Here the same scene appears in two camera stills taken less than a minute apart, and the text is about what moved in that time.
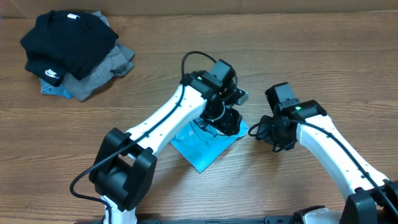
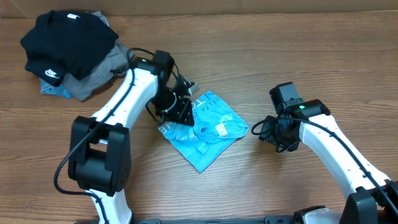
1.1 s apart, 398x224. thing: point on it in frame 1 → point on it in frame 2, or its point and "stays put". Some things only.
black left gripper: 227,125 → 181,116
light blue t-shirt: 201,147 stays put
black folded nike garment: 64,42 stays put
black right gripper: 267,131 stays put
